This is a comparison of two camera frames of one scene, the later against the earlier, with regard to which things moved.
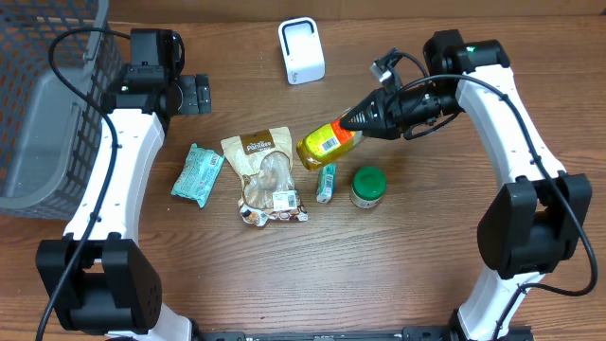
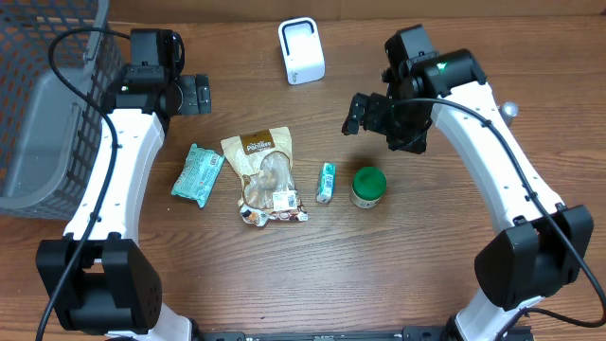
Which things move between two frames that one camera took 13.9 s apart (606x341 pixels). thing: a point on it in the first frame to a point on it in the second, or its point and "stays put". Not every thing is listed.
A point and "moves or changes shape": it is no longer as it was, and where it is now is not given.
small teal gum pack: (326, 184) stays put
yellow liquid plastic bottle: (326, 144) moves or changes shape
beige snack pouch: (264, 161) stays put
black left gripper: (202, 93) stays put
